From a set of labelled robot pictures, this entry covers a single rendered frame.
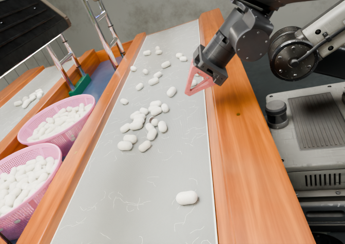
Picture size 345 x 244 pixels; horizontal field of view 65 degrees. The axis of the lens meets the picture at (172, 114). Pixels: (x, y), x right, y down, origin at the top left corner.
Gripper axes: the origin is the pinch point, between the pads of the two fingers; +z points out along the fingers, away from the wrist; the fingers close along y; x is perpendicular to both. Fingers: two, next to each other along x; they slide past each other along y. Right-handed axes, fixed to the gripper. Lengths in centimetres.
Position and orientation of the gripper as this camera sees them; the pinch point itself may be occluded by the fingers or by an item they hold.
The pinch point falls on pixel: (189, 91)
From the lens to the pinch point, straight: 60.8
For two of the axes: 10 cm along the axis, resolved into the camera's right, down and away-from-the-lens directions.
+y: -0.5, 5.4, -8.4
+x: 8.4, 4.7, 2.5
